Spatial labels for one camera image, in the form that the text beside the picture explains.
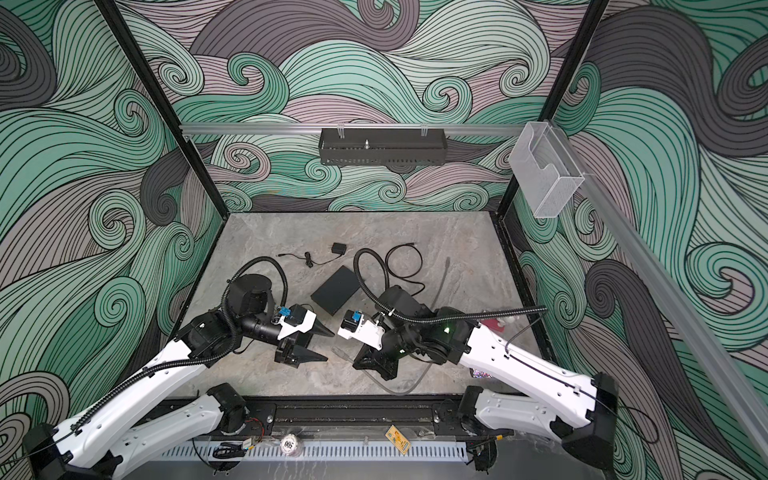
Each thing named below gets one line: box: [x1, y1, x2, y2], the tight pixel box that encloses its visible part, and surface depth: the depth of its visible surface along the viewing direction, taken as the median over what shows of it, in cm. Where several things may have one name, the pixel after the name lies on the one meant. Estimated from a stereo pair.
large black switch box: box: [310, 265, 361, 316], surface depth 100 cm
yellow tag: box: [384, 424, 411, 455], surface depth 71 cm
